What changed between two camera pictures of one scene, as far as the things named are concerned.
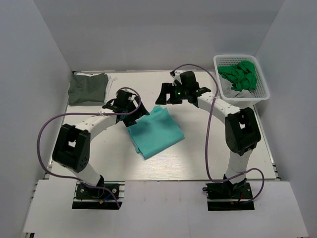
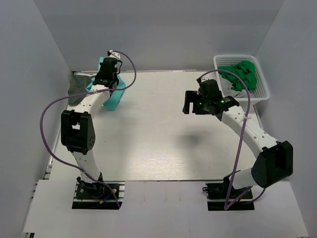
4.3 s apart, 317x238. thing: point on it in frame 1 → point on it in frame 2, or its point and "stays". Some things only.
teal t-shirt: [155, 132] → [116, 96]
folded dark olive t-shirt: [82, 89] stays
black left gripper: [132, 113] → [105, 82]
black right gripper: [169, 91] → [189, 102]
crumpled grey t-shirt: [228, 92] stays
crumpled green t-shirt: [243, 75] stays
